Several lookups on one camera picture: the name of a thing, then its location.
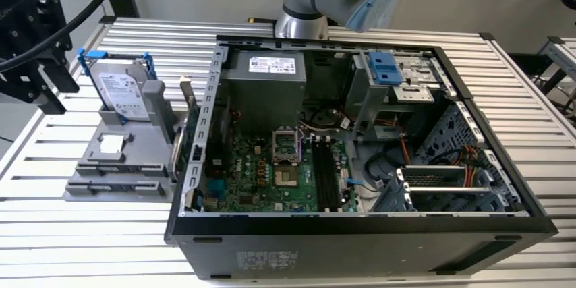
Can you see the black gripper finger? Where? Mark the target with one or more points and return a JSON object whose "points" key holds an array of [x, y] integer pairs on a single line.
{"points": [[41, 99], [61, 75]]}

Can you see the black RAM slot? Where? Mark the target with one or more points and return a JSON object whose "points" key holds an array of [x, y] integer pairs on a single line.
{"points": [[330, 173], [319, 173], [325, 173]]}

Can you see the hard disk in blue carrier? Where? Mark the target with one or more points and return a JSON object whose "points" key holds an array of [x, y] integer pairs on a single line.
{"points": [[119, 89]]}

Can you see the black table corner cap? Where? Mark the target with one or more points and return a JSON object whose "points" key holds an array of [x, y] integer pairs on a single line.
{"points": [[109, 20], [486, 36]]}

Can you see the silver CPU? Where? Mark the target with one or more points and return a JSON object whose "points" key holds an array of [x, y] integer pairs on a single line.
{"points": [[111, 144]]}

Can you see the grey parts rack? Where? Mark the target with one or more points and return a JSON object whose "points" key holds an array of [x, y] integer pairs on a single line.
{"points": [[145, 139]]}

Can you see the green graphics card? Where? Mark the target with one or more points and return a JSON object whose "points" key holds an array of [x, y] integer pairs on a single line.
{"points": [[193, 122]]}

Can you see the grey power supply unit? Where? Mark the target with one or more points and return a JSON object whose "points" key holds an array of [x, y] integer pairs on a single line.
{"points": [[261, 99]]}

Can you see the yellow black clamp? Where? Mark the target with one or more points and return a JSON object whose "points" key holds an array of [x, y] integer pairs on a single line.
{"points": [[253, 19]]}

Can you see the green motherboard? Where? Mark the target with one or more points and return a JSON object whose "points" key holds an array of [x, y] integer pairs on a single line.
{"points": [[253, 180]]}

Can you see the CPU socket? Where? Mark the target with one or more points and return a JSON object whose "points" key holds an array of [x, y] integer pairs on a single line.
{"points": [[287, 176]]}

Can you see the round black case speaker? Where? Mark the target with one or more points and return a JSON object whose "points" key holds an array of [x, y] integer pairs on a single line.
{"points": [[325, 117]]}

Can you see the silver drive bay cage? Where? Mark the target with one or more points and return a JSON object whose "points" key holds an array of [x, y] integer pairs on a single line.
{"points": [[374, 99]]}

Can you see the blue drive bay latch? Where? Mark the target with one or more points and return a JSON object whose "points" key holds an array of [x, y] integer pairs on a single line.
{"points": [[383, 68]]}

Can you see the black open PC case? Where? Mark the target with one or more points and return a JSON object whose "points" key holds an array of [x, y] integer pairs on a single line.
{"points": [[315, 251]]}

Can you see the silver disk bay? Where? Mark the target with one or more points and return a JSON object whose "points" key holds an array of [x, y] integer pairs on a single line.
{"points": [[441, 190]]}

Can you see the metal slat side table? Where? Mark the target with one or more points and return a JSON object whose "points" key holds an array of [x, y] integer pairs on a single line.
{"points": [[561, 50]]}

